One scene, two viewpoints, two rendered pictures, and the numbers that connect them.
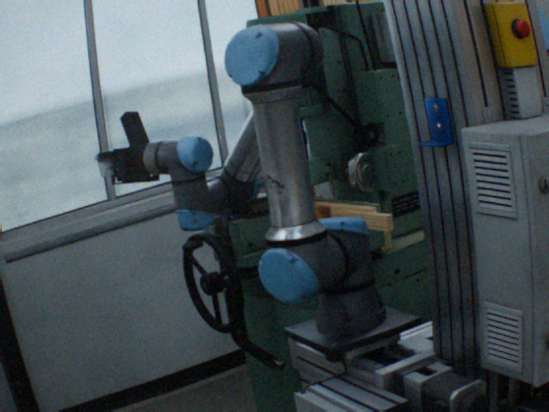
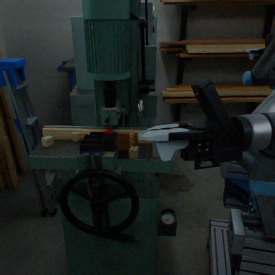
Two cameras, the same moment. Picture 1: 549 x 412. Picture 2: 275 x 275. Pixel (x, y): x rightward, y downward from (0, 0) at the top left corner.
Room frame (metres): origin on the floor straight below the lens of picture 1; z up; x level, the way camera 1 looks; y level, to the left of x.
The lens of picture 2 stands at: (1.89, 0.79, 1.44)
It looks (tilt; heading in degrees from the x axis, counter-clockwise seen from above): 25 degrees down; 306
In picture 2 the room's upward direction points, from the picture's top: straight up
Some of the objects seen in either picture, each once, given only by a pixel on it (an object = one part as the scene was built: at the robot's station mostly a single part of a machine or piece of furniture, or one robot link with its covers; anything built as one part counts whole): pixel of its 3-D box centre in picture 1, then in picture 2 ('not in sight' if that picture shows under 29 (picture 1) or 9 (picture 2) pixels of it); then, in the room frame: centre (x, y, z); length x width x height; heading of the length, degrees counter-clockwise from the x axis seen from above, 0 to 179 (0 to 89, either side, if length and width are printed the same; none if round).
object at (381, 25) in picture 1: (393, 35); (146, 20); (2.72, -0.44, 1.40); 0.10 x 0.06 x 0.16; 122
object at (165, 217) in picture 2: not in sight; (167, 217); (2.33, -0.05, 0.65); 0.06 x 0.04 x 0.08; 32
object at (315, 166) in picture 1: (308, 175); (111, 114); (2.67, -0.11, 1.03); 0.14 x 0.07 x 0.09; 122
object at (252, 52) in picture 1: (284, 160); not in sight; (1.79, -0.03, 1.19); 0.15 x 0.12 x 0.55; 140
